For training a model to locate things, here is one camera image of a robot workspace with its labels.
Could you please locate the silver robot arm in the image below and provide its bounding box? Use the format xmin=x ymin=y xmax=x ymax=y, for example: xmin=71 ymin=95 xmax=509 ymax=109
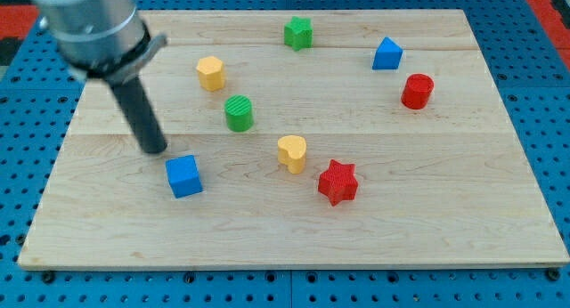
xmin=32 ymin=0 xmax=167 ymax=85

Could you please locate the yellow heart block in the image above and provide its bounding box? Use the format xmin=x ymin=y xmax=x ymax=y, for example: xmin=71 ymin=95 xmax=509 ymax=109
xmin=277 ymin=135 xmax=307 ymax=174

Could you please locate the wooden board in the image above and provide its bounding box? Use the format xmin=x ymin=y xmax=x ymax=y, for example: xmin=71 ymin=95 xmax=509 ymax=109
xmin=18 ymin=10 xmax=569 ymax=272

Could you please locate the green cylinder block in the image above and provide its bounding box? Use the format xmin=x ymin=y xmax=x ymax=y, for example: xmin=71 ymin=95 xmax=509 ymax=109
xmin=224 ymin=94 xmax=254 ymax=132

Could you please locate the red star block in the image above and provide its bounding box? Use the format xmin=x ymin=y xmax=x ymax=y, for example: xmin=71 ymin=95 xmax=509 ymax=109
xmin=317 ymin=159 xmax=359 ymax=207

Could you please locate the blue cube block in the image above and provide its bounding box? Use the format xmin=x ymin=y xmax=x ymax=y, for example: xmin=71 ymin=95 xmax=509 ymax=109
xmin=166 ymin=155 xmax=203 ymax=199

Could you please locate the yellow hexagon block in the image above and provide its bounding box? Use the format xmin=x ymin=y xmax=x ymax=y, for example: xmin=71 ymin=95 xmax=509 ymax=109
xmin=196 ymin=56 xmax=226 ymax=92

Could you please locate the green star block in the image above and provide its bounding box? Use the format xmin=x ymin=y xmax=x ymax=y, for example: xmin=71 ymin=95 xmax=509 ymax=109
xmin=283 ymin=16 xmax=313 ymax=51

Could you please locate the blue triangle block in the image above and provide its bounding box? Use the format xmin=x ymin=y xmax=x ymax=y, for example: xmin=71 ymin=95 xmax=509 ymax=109
xmin=371 ymin=36 xmax=403 ymax=70

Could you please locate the red cylinder block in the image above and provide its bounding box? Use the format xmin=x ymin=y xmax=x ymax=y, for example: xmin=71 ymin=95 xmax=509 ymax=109
xmin=401 ymin=73 xmax=435 ymax=109

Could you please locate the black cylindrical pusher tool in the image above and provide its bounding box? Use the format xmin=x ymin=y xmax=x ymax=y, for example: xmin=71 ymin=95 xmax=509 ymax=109
xmin=110 ymin=77 xmax=167 ymax=154

